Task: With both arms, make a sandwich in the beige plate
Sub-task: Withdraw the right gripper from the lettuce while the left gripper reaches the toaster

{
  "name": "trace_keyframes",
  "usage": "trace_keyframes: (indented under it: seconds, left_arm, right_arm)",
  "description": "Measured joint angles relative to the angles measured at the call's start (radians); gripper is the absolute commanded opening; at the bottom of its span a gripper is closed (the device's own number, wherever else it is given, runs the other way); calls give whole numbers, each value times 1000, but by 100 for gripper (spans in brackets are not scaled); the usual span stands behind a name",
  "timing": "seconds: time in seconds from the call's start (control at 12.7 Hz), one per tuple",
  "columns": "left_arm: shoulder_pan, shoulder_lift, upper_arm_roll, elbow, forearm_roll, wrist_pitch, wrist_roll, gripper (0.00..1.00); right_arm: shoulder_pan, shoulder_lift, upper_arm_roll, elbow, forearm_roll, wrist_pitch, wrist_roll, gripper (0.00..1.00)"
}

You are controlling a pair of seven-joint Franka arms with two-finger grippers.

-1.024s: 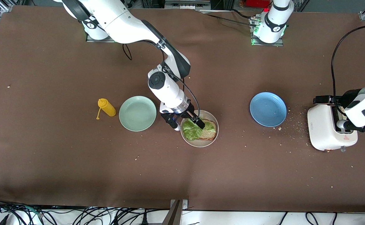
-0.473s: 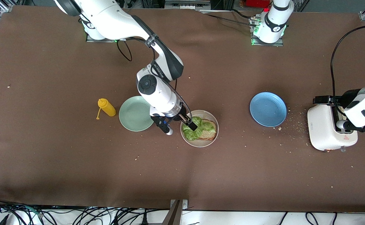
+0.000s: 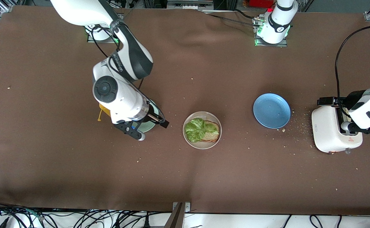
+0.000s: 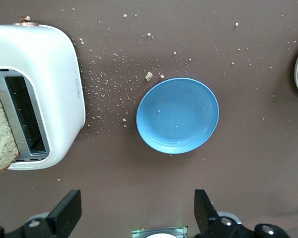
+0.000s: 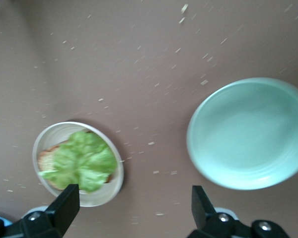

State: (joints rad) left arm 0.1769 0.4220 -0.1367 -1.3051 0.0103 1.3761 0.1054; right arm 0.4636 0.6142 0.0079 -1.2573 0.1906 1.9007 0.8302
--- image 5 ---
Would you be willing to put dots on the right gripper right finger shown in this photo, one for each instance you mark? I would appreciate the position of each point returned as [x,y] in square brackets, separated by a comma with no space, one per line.
[206,218]

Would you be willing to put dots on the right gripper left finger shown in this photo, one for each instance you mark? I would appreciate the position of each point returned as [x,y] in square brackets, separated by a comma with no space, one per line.
[64,210]

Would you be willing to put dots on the brown bread slice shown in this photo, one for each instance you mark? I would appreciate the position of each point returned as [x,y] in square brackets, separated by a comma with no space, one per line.
[47,158]

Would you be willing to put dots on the green lettuce leaf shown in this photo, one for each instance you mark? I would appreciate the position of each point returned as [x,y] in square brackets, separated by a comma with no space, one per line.
[84,158]

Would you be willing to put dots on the beige plate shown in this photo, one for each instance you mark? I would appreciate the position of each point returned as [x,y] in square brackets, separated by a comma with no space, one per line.
[101,196]

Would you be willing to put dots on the mint green plate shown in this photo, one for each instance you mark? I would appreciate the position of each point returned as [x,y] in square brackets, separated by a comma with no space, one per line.
[248,134]

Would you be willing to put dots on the brown tablecloth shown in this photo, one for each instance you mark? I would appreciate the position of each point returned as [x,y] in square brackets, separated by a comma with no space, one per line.
[149,62]

